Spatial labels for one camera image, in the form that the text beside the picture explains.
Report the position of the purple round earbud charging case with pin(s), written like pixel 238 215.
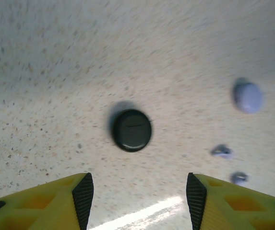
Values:
pixel 247 98

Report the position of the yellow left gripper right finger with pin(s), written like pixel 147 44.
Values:
pixel 235 210

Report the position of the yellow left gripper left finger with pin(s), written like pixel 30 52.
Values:
pixel 43 210

